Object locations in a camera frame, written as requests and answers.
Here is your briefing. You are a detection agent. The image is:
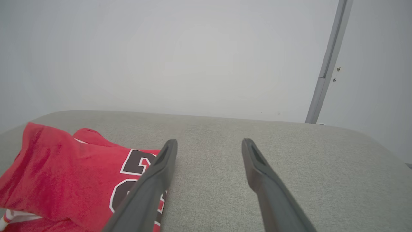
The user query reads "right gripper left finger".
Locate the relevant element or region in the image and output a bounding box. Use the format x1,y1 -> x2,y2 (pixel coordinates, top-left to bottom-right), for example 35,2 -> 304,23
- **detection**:
102,139 -> 178,232

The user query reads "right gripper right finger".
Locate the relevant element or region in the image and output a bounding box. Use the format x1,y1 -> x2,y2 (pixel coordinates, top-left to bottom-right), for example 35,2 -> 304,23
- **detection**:
242,138 -> 317,232

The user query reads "red and white jersey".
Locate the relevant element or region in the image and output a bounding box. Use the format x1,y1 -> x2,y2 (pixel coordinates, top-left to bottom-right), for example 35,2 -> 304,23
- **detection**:
0,122 -> 168,232

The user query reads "grey metal post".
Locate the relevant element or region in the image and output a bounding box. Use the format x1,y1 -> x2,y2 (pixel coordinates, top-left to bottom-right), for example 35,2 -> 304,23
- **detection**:
305,0 -> 354,124

